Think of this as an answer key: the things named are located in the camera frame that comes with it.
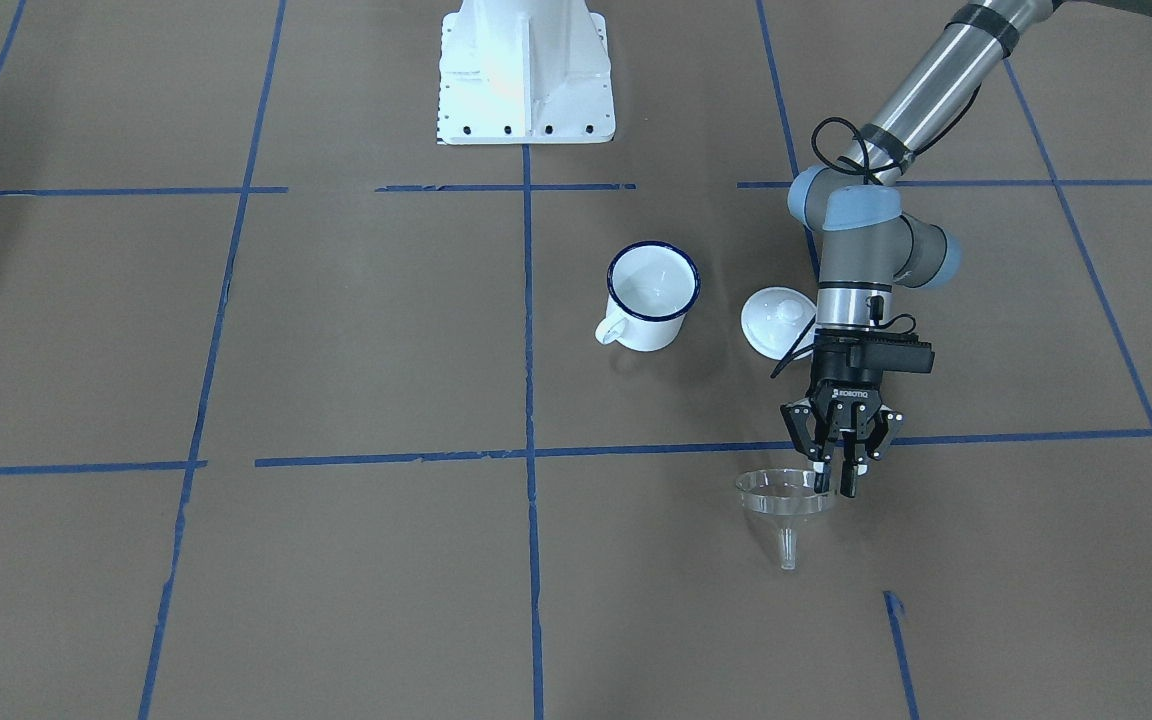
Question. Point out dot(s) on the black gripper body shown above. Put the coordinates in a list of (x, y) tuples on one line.
[(844, 392)]

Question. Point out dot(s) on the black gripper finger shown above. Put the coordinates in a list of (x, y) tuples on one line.
[(822, 467), (855, 464)]

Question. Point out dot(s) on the clear plastic funnel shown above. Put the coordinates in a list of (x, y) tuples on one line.
[(785, 498)]

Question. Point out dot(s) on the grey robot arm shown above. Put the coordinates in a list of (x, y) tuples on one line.
[(871, 246)]

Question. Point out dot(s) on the white enamel mug blue rim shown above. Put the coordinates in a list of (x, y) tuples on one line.
[(651, 286)]

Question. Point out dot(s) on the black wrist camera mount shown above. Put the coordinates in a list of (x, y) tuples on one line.
[(863, 356)]

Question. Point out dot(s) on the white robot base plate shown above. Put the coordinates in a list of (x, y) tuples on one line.
[(517, 72)]

